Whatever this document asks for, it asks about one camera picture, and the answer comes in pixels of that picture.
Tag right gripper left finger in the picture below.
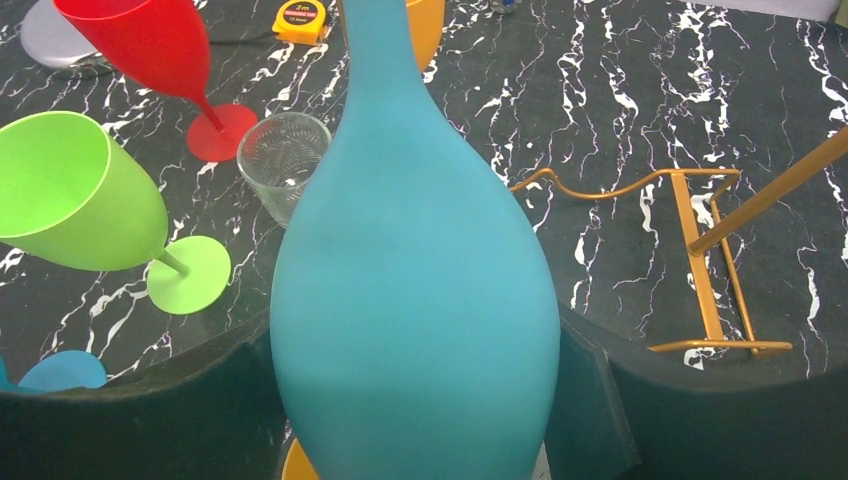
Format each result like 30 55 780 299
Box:
1 316 286 479

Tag clear glass tumbler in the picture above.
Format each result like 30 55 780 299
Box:
236 112 332 227

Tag teal wine glass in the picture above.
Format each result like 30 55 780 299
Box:
270 1 560 479

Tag red plastic wine glass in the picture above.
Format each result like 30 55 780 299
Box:
55 0 257 162

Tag green plastic wine glass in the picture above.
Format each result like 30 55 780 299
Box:
1 111 232 315

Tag blue wine glass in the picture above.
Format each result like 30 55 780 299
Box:
1 350 108 394

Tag silver round glass rack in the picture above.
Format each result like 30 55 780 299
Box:
20 0 114 79

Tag gold wire glass rack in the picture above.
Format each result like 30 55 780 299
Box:
508 124 848 360

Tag orange wine glass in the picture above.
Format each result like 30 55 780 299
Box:
281 438 319 480
406 0 446 72

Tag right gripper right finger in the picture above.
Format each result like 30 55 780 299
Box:
544 306 847 479

